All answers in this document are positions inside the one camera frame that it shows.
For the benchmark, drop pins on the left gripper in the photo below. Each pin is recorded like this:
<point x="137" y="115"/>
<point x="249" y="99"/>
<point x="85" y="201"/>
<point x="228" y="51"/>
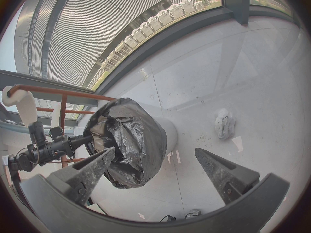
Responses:
<point x="59" y="148"/>

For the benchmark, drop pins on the white trash bin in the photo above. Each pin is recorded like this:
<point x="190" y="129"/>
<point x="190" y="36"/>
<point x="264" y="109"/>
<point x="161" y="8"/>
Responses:
<point x="171" y="132"/>

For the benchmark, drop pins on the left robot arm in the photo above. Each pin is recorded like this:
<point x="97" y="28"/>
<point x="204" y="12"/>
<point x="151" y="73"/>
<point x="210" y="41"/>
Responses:
<point x="23" y="161"/>

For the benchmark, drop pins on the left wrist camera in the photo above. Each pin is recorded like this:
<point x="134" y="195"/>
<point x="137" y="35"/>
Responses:
<point x="56" y="133"/>

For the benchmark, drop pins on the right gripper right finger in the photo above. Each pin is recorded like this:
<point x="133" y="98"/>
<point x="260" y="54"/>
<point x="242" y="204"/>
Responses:
<point x="223" y="176"/>

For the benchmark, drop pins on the black plastic bag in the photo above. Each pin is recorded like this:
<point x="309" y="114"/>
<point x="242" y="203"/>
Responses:
<point x="131" y="139"/>

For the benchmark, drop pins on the crumpled white paper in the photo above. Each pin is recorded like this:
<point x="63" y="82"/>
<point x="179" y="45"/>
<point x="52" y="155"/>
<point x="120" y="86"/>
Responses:
<point x="224" y="124"/>

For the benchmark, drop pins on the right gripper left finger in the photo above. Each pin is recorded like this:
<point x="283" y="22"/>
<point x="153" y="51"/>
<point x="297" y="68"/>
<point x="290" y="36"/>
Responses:
<point x="92" y="176"/>

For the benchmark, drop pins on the white cushioned wooden chair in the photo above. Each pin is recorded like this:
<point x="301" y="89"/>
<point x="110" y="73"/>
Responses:
<point x="24" y="105"/>

